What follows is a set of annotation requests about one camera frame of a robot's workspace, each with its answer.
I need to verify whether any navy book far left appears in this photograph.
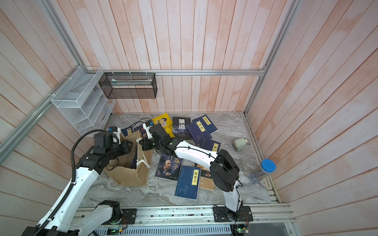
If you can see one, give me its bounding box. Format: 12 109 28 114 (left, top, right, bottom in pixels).
121 126 133 137

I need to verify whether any black wolf title book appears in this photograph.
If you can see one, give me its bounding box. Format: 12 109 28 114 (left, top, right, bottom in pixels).
172 117 192 140

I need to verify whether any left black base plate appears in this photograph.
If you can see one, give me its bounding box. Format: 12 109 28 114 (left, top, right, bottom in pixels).
109 208 137 225

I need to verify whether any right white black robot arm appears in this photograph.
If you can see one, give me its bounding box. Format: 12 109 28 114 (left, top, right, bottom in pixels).
138 124 242 214

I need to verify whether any navy book far right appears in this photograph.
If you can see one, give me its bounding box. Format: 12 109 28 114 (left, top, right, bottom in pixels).
192 115 218 134

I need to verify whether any aluminium mounting rail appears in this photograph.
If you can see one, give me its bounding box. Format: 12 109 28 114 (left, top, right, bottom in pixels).
51 203 296 229

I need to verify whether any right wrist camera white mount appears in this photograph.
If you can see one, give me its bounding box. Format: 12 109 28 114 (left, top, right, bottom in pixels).
142 120 154 139

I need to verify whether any black wire mesh basket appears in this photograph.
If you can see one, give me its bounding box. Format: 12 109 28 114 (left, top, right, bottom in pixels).
99 72 158 99

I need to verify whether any burlap canvas tote bag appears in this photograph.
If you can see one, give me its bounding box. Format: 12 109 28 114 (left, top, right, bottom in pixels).
104 131 153 187

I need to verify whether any yellow cartoon book rear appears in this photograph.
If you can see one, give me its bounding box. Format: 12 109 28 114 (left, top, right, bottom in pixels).
152 113 175 138

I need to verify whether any dark old man book front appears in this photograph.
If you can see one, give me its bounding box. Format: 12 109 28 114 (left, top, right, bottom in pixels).
155 154 183 181

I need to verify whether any navy book yijing label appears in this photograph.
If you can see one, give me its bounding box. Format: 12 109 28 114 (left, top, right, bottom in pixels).
200 139 221 152

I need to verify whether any navy book yellow label middle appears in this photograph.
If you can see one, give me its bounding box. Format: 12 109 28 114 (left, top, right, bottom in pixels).
186 121 212 146

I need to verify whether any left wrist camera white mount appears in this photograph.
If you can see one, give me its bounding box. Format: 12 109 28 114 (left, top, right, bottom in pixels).
108 126 122 145

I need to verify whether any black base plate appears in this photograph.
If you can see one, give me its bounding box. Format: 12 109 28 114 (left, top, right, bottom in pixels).
109 208 137 225
212 205 254 222

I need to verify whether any dark old man book rear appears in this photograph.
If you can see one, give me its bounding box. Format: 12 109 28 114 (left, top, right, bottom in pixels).
133 124 148 138

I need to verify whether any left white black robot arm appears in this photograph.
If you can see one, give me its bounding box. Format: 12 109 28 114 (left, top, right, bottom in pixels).
22 129 133 236

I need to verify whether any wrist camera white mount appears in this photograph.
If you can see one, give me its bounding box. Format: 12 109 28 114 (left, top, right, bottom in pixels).
108 126 122 145
142 120 154 139

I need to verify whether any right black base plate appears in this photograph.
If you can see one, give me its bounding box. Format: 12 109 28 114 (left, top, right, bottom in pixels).
212 205 254 222

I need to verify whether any white wire mesh shelf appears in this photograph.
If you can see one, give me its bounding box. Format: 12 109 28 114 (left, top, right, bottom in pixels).
51 66 115 135

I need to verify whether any brown gold cover book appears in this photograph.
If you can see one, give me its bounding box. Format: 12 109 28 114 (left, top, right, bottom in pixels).
195 164 215 190

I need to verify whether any clear jar blue lid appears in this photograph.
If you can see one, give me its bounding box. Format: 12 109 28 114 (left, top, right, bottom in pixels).
249 159 276 184

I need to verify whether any blue hanfeizi book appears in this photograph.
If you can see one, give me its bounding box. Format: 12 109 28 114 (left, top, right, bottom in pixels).
174 166 201 200

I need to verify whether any dark old man book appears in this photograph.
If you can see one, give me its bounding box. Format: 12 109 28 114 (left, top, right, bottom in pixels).
133 124 148 138
155 154 183 181

